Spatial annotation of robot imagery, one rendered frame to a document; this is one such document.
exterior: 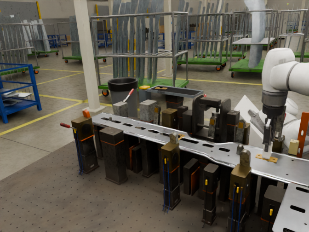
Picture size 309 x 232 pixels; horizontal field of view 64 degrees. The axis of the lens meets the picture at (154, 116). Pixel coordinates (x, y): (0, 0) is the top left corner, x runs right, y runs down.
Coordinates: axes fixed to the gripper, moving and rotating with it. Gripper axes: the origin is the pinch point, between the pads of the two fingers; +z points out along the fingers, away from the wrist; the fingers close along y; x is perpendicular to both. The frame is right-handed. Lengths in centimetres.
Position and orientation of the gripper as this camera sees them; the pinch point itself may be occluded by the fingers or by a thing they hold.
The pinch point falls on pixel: (267, 149)
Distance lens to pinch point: 116.3
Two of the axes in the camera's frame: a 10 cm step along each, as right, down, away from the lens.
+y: 5.9, -3.1, 7.5
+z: 0.5, 9.3, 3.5
